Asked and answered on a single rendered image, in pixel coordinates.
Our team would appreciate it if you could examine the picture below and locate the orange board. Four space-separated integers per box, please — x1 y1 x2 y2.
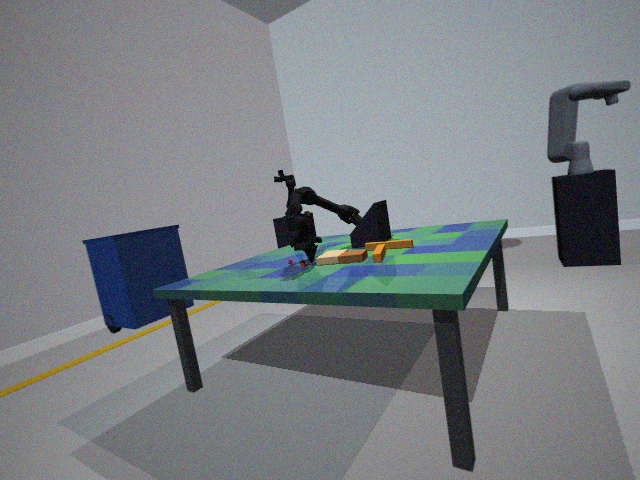
365 239 413 250
372 244 386 262

